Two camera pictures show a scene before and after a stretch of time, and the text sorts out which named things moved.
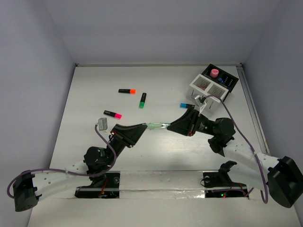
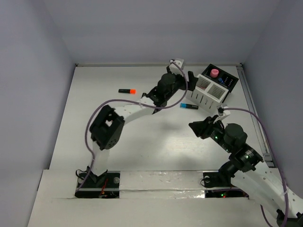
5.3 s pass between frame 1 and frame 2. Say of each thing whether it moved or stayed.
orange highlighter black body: stayed
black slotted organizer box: stayed
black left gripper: moved
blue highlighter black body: stayed
